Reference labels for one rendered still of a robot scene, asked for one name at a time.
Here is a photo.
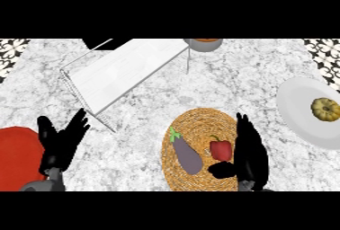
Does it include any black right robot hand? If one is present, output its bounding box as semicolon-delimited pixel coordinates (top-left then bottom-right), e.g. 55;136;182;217
207;112;269;185

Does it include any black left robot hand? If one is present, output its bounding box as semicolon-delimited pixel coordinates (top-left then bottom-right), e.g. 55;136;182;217
36;108;92;177

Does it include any red bell pepper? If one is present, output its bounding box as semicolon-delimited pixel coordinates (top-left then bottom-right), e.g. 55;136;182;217
209;134;234;163

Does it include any round woven straw placemat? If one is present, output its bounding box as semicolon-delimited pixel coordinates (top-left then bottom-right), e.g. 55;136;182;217
160;107;243;192

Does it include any red round plate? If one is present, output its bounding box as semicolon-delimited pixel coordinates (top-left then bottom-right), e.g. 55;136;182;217
0;126;49;192

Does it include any purple eggplant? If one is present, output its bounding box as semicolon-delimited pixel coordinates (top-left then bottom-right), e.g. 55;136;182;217
169;126;204;176

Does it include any white round plate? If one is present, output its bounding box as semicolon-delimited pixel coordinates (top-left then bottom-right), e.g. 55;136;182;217
277;76;340;151

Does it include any small yellow pumpkin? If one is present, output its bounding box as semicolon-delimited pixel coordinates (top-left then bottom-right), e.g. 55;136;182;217
309;97;340;122

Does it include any grey pot with orange contents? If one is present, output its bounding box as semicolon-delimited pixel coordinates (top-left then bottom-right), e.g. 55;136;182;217
184;38;225;53

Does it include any white tiered wire shelf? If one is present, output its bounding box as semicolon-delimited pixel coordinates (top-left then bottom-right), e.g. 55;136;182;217
59;38;192;133

